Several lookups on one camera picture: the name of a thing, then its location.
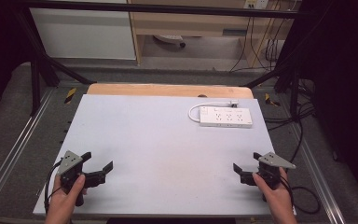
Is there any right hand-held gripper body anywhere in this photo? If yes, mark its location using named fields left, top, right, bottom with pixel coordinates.
left=241, top=151, right=296, bottom=203

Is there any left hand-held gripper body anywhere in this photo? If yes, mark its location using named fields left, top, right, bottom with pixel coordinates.
left=56, top=150, right=107, bottom=207

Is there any person's left hand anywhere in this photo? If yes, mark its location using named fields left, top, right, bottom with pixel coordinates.
left=45, top=173, right=87, bottom=224

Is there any person's right hand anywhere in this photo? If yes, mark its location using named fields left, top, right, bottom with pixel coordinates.
left=252, top=166, right=298, bottom=224

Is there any white power strip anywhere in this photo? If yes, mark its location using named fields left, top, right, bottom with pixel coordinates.
left=198, top=105, right=254, bottom=129

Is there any black metal stand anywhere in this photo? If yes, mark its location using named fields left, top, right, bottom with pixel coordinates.
left=243, top=18, right=304, bottom=120
left=12, top=6, right=98, bottom=117

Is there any wooden board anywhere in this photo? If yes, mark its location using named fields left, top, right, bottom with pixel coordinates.
left=86, top=82, right=255, bottom=100

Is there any black curtain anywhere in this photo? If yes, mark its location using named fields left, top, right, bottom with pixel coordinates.
left=0, top=0, right=34, bottom=120
left=297, top=0, right=358, bottom=203

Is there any white cabinet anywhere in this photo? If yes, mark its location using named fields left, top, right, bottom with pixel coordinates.
left=29, top=0, right=137, bottom=61

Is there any white device under desk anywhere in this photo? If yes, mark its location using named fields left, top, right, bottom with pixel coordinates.
left=153, top=34, right=187, bottom=49

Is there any wooden desk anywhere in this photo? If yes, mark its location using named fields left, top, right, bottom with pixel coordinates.
left=126, top=0, right=302, bottom=68

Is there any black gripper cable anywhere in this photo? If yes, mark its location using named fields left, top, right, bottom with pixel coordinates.
left=279, top=175, right=322, bottom=216
left=43, top=160, right=63, bottom=216

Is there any aluminium rail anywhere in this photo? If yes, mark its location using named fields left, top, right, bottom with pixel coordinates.
left=0, top=88, right=57, bottom=213
left=287, top=119, right=348, bottom=224

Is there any bundle of black floor cables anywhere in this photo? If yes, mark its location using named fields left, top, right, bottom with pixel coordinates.
left=229, top=15, right=318, bottom=162

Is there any white power strip cable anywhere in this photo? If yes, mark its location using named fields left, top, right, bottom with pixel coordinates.
left=187, top=102, right=233, bottom=123

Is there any white wall socket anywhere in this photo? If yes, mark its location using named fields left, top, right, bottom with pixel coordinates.
left=243, top=0, right=269, bottom=10

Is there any black metal frame bar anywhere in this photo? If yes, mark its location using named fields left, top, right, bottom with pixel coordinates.
left=20, top=0, right=304, bottom=20

